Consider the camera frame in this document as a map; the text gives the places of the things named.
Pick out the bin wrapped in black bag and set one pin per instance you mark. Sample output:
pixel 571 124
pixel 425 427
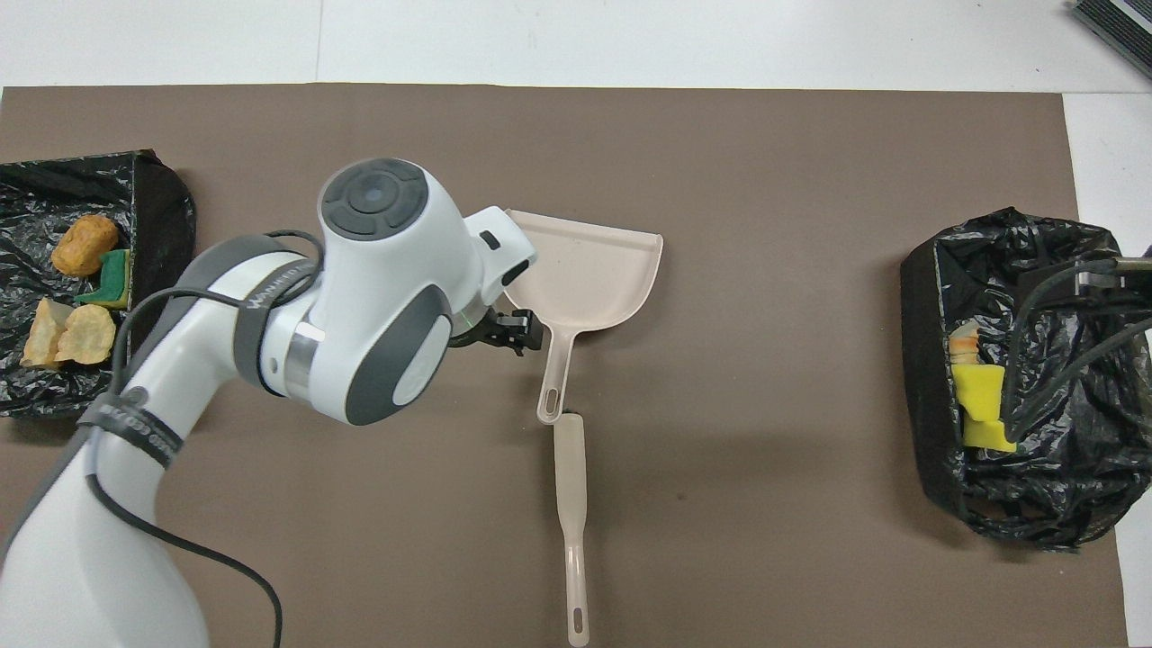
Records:
pixel 153 207

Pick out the green and yellow sponge piece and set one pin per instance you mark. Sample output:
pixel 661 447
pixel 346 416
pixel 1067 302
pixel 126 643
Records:
pixel 978 387

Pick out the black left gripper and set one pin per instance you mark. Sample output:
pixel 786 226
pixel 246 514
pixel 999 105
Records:
pixel 481 328

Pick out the brown table mat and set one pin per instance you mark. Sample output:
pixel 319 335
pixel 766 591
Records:
pixel 720 558

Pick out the beige hand brush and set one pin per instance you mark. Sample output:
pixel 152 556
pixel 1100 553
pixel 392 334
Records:
pixel 571 468

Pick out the dark grey ribbed box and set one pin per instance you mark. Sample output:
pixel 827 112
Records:
pixel 1120 27

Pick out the open bin with black bag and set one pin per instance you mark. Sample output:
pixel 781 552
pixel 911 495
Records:
pixel 1062 468

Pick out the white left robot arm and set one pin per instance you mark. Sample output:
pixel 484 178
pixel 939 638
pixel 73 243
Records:
pixel 387 270

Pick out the beige plastic dustpan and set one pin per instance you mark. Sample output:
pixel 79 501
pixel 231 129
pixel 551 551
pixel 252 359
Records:
pixel 594 270

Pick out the small yellow sponge piece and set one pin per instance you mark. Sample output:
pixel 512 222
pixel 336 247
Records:
pixel 990 435

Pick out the round brown bread roll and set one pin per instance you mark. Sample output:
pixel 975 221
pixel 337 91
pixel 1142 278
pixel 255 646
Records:
pixel 83 245

